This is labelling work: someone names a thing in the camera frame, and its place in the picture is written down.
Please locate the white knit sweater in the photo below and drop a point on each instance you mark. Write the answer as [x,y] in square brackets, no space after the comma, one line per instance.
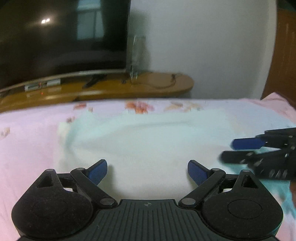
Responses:
[150,143]

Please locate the pink floral bedsheet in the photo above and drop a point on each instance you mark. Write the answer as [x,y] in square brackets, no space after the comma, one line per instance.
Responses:
[27,150]

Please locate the silver set-top box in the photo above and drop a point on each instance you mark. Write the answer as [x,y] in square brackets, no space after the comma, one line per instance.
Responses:
[42,84]

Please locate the clear glass vase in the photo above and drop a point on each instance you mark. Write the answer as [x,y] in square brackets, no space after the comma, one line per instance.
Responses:
[136,58]

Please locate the brown wooden door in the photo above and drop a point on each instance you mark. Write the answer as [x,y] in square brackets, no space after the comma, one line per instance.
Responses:
[284,58]

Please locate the black curved television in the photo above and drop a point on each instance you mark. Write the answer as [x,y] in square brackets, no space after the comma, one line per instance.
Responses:
[57,39]

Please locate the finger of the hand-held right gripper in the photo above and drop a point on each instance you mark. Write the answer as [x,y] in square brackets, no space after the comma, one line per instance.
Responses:
[247,143]
[242,157]

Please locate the wooden television stand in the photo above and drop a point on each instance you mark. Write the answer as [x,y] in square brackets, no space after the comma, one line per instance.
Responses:
[150,89]

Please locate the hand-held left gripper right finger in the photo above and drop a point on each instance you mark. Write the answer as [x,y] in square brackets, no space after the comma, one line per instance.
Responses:
[196,172]

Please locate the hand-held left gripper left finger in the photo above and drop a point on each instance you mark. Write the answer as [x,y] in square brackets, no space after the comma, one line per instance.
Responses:
[98,171]

